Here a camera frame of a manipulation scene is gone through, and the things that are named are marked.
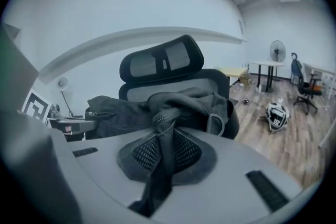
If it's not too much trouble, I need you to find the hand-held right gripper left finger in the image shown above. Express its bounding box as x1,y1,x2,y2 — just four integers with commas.
51,129,155,224

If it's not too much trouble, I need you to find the white table with black legs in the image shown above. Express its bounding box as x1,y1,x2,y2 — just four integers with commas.
251,59,286,93

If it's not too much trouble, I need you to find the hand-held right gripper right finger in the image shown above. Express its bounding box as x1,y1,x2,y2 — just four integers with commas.
151,127,304,224

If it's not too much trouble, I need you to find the black desk lamp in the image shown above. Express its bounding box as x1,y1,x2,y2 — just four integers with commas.
57,77,84,119

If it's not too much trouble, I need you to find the white bag on floor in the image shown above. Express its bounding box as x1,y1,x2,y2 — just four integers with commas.
264,98,291,132

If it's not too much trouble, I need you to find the yellow wooden table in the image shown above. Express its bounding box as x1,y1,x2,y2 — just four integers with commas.
218,66,249,88

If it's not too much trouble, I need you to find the blue and black office chair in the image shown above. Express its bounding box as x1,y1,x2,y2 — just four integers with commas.
289,51,324,114

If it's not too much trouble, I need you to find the white desk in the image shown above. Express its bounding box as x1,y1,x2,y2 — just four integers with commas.
302,61,336,100

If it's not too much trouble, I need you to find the white table frame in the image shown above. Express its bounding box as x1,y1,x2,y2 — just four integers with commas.
318,117,336,150

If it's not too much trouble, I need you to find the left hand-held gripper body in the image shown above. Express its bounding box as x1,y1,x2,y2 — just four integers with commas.
20,87,53,124

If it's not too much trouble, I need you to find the black mesh office chair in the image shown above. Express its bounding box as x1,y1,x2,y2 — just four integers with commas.
85,34,241,141

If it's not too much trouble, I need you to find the standing fan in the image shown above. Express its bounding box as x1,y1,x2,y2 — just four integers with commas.
269,39,287,82

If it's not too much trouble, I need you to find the white rectangular table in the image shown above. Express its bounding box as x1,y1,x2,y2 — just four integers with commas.
46,115,98,137

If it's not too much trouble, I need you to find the black Puma bag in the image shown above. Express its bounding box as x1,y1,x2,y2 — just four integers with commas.
85,86,235,219

